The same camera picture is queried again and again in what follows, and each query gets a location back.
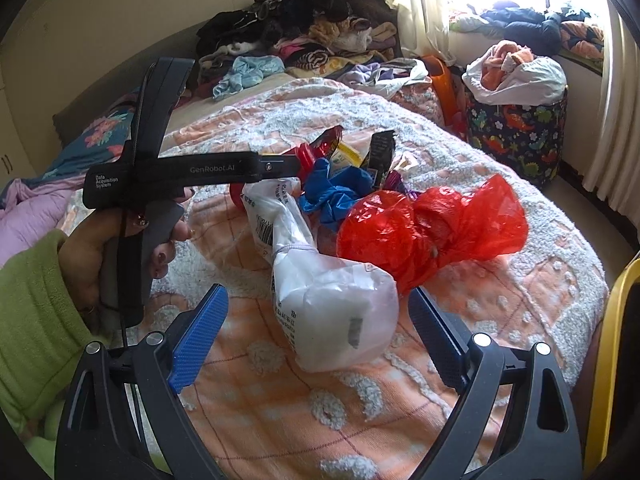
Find white bag of clothes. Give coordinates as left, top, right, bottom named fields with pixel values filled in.
left=462, top=40, right=568, bottom=106

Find purple snack wrapper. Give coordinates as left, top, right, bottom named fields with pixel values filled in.
left=382, top=152, right=421, bottom=199

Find red snack wrapper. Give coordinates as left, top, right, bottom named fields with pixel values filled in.
left=310, top=127, right=346, bottom=161

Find yellow chair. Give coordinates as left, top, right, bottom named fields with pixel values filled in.
left=582, top=255, right=640, bottom=476

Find cream curtain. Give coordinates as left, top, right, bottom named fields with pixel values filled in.
left=582, top=0, right=640, bottom=202
left=375, top=0, right=471, bottom=67

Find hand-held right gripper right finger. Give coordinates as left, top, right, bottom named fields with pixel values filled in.
left=407, top=286, right=583, bottom=480

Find pink quilt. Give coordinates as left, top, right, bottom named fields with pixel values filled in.
left=0, top=175, right=87, bottom=267

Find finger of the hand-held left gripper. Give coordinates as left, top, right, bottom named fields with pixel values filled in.
left=257, top=155, right=304, bottom=180

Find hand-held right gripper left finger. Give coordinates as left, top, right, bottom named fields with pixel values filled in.
left=55, top=283, right=231, bottom=480

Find red plastic bag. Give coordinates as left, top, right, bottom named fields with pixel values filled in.
left=337, top=175, right=530, bottom=295

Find white plastic bag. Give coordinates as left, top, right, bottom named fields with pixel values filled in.
left=241, top=179, right=400, bottom=373

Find black snack wrapper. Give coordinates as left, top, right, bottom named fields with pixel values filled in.
left=367, top=130, right=397, bottom=181

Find clothes on window sill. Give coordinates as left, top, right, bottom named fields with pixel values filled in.
left=449, top=0, right=606, bottom=62

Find dinosaur print fabric basket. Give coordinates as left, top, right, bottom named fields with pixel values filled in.
left=465, top=86, right=569, bottom=189

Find light blue cloth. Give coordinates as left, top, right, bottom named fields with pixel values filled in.
left=212, top=55, right=286, bottom=100

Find pile of clothes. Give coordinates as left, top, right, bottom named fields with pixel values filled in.
left=195, top=0, right=401, bottom=86

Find peach and white tufted blanket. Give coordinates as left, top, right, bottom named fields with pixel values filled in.
left=60, top=77, right=611, bottom=480

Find floral dark blue pillow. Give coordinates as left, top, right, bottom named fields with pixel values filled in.
left=42, top=95, right=142, bottom=181

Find lilac and white cloth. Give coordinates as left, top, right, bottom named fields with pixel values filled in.
left=344, top=57, right=431, bottom=87

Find person's left forearm green sleeve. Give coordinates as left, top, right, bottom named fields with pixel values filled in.
left=0, top=230, right=115, bottom=461

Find person's left hand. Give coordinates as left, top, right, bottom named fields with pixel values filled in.
left=56, top=186, right=197, bottom=335

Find orange plastic object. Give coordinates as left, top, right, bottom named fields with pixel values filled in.
left=422, top=56, right=468, bottom=137

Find pink floral bed sheet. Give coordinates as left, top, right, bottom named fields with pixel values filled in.
left=392, top=80, right=447, bottom=127

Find blue rubber glove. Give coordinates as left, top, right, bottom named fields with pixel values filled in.
left=299, top=159, right=376, bottom=226

